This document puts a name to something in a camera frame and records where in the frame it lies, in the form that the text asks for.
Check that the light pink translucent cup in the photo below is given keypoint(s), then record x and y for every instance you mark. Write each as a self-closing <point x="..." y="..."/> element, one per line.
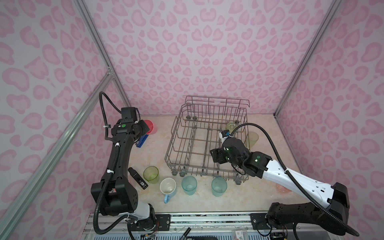
<point x="282" y="189"/>

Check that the teal translucent cup right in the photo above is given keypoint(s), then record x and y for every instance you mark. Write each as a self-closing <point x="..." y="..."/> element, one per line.
<point x="219" y="186"/>

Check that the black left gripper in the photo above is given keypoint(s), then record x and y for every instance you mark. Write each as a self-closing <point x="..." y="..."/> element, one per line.
<point x="145" y="128"/>

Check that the yellow-green translucent cup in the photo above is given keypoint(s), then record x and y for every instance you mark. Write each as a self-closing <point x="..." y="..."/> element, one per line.
<point x="230" y="126"/>

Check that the grey wire dish rack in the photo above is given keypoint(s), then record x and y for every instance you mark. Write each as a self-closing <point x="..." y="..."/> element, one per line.
<point x="195" y="132"/>

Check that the black marker pen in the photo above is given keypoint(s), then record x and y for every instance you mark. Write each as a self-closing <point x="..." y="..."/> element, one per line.
<point x="185" y="234"/>

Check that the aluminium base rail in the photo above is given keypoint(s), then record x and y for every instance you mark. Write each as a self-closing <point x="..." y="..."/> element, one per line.
<point x="210" y="225"/>

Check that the bright green translucent cup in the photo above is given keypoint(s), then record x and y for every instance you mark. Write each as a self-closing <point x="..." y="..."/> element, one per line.
<point x="151" y="174"/>

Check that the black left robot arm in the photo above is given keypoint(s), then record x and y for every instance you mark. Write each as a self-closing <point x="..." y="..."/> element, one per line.
<point x="116" y="198"/>

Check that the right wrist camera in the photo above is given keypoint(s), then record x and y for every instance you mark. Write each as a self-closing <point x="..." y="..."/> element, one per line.
<point x="224" y="135"/>

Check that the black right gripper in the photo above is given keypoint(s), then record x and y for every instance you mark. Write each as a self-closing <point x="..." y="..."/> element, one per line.
<point x="220" y="151"/>

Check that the white blue ceramic mug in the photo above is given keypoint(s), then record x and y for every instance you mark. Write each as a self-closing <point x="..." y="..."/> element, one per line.
<point x="168" y="187"/>

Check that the teal translucent cup left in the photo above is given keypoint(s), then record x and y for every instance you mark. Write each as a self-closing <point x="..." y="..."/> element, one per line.
<point x="189" y="185"/>

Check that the olive translucent cup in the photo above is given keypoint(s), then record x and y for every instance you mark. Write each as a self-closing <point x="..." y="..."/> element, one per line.
<point x="251" y="139"/>

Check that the pink plastic cup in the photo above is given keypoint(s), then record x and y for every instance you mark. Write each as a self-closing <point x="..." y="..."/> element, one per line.
<point x="152" y="127"/>

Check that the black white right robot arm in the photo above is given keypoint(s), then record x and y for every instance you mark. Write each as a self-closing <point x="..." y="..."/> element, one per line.
<point x="328" y="205"/>

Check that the blue stapler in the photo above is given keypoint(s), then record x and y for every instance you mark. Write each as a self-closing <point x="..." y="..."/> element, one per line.
<point x="141" y="141"/>

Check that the teal translucent cup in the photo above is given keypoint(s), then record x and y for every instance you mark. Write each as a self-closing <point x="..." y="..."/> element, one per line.
<point x="189" y="185"/>
<point x="219" y="186"/>

